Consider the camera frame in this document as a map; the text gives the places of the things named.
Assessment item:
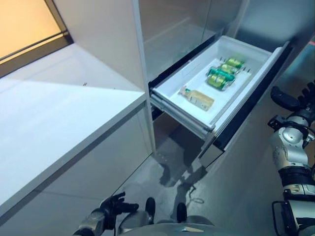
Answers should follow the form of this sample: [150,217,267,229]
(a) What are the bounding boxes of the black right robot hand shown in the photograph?
[270,81,315,116]

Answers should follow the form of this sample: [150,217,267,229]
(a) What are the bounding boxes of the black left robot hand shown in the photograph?
[98,191,140,222]

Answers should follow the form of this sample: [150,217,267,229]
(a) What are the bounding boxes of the stainless steel fridge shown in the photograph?
[132,0,315,173]

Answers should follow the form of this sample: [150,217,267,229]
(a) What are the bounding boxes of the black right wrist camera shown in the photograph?
[267,117,286,129]

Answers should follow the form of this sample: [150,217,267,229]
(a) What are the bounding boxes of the yellow drink bottle white cap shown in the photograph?
[177,85,215,113]

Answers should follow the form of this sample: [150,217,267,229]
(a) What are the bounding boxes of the green drink can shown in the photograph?
[220,63,240,75]
[225,57,246,69]
[206,75,234,91]

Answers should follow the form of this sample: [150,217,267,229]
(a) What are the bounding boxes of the white fridge drawer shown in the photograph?
[147,34,295,170]

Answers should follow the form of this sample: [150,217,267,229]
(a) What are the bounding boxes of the grey robot torso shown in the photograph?
[117,210,215,236]

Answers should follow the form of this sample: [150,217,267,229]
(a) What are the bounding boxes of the yellow lit window panel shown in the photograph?
[0,0,74,67]

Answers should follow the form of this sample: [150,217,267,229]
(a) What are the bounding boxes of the black robot foot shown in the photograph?
[176,202,188,221]
[145,197,157,219]

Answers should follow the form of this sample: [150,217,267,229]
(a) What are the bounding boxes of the black left robot foot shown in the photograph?
[145,197,157,219]

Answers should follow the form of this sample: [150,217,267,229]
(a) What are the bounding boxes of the teal drink can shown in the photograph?
[208,67,234,82]

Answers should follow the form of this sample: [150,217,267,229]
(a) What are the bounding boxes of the black right robot foot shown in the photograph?
[176,202,188,221]

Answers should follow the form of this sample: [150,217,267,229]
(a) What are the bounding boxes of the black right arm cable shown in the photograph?
[301,125,315,150]

